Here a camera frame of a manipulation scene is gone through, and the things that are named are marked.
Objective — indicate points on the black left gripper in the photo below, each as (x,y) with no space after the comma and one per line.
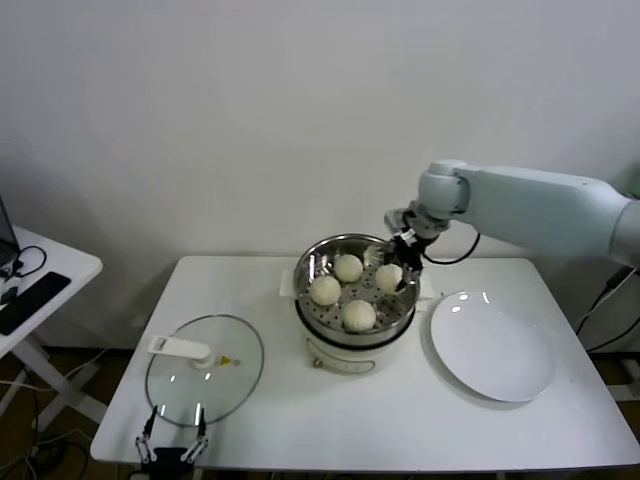
(167,460)

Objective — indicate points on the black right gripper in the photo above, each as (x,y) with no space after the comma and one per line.
(410,250)

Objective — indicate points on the white steamed baozi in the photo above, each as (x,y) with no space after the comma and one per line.
(358,316)
(325,291)
(389,277)
(348,268)

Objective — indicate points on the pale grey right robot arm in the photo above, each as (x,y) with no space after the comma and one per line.
(540,205)

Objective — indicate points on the stainless steel steamer basket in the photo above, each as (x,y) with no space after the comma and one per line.
(312,320)

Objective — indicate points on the cream electric cooker base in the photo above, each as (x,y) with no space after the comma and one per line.
(340,361)

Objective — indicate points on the white round plate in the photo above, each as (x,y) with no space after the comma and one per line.
(492,345)

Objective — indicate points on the black flat keyboard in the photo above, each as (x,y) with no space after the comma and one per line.
(35,302)

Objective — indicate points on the white side table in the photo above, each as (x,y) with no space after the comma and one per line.
(60,260)

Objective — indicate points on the open laptop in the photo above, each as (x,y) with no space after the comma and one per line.
(7,235)

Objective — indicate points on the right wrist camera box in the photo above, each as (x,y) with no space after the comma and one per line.
(396,219)

